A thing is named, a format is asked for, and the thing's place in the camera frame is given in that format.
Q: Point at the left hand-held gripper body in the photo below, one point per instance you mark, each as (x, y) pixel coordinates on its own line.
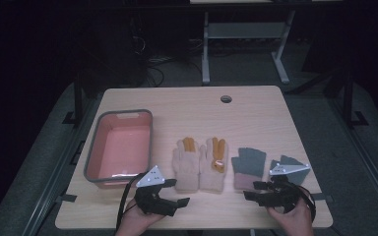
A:
(151, 178)

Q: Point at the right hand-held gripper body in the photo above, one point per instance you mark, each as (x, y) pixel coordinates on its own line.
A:
(285, 195)

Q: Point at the beige orange knit glove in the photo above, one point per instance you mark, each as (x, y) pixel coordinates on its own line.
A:
(186, 170)

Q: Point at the pink basin with grey rim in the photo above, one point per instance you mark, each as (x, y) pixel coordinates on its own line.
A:
(121, 147)

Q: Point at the person's right hand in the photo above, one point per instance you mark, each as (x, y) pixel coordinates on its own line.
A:
(297, 223)

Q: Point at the person's left hand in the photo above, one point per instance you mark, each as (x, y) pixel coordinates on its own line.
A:
(134, 223)

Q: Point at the black stand post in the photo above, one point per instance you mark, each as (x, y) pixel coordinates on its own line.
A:
(348, 98)
(78, 98)

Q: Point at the grey metal desk frame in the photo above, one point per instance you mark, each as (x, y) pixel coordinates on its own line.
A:
(242, 30)

